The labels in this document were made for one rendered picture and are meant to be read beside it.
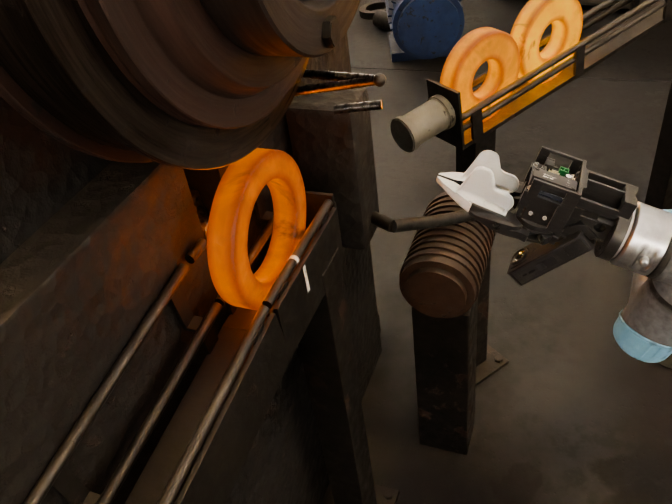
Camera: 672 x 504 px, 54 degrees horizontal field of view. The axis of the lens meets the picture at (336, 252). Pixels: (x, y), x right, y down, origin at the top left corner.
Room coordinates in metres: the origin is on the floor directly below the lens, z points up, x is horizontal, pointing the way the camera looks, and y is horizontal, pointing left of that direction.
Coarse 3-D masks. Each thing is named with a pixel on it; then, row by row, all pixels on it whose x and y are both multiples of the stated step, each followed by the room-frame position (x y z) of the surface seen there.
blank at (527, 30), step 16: (544, 0) 1.05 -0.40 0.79; (560, 0) 1.06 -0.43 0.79; (576, 0) 1.08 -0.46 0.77; (528, 16) 1.04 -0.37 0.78; (544, 16) 1.04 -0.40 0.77; (560, 16) 1.06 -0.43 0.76; (576, 16) 1.08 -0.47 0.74; (512, 32) 1.04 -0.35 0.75; (528, 32) 1.02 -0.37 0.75; (560, 32) 1.08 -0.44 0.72; (576, 32) 1.08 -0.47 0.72; (528, 48) 1.03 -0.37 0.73; (544, 48) 1.09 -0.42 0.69; (560, 48) 1.07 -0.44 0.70; (528, 64) 1.03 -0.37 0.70
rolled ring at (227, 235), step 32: (256, 160) 0.60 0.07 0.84; (288, 160) 0.65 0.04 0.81; (224, 192) 0.57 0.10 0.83; (256, 192) 0.58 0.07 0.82; (288, 192) 0.65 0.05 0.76; (224, 224) 0.54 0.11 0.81; (288, 224) 0.65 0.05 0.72; (224, 256) 0.53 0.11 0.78; (288, 256) 0.62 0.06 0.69; (224, 288) 0.52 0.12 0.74; (256, 288) 0.54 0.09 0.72
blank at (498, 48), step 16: (480, 32) 0.99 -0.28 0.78; (496, 32) 0.99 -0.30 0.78; (464, 48) 0.97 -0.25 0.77; (480, 48) 0.97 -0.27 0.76; (496, 48) 0.99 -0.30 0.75; (512, 48) 1.01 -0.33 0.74; (448, 64) 0.97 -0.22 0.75; (464, 64) 0.95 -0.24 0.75; (480, 64) 0.97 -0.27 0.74; (496, 64) 1.00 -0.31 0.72; (512, 64) 1.01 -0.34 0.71; (448, 80) 0.95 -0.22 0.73; (464, 80) 0.95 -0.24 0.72; (496, 80) 1.00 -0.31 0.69; (512, 80) 1.01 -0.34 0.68; (464, 96) 0.96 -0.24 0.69; (480, 96) 0.99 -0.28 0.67; (496, 112) 0.99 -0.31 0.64
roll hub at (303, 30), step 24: (216, 0) 0.45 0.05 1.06; (240, 0) 0.44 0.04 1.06; (264, 0) 0.44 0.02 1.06; (288, 0) 0.47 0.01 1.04; (312, 0) 0.53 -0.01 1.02; (336, 0) 0.56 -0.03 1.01; (360, 0) 0.61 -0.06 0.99; (216, 24) 0.47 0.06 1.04; (240, 24) 0.46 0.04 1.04; (264, 24) 0.45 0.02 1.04; (288, 24) 0.47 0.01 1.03; (312, 24) 0.50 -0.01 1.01; (264, 48) 0.48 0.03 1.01; (288, 48) 0.47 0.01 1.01; (312, 48) 0.50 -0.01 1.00
